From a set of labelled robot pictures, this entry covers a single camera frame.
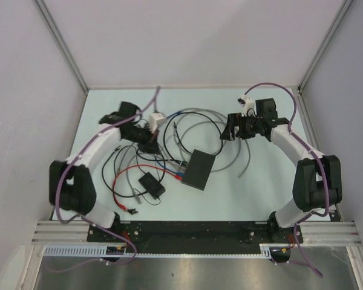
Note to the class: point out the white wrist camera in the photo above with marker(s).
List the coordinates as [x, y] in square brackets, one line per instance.
[155, 120]
[248, 105]

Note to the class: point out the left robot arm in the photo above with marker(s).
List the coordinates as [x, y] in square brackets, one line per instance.
[71, 186]

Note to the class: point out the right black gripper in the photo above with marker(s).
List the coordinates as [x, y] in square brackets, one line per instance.
[238, 120]

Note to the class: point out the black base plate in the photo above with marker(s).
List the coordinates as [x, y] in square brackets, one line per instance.
[205, 238]

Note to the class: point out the grey slotted cable duct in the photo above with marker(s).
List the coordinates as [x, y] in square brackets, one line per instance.
[105, 251]

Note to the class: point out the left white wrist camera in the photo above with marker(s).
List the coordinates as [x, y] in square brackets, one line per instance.
[155, 120]

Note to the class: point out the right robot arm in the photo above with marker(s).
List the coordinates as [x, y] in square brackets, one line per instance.
[317, 183]

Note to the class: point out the black power adapter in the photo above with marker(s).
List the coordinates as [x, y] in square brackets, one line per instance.
[152, 185]

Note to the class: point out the black network switch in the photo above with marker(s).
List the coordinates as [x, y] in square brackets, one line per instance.
[198, 170]

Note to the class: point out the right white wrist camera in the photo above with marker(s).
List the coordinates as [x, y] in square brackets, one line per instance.
[248, 105]

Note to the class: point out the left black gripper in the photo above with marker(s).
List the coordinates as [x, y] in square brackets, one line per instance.
[151, 145]

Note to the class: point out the aluminium front rail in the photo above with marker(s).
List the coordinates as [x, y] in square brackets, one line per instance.
[315, 233]

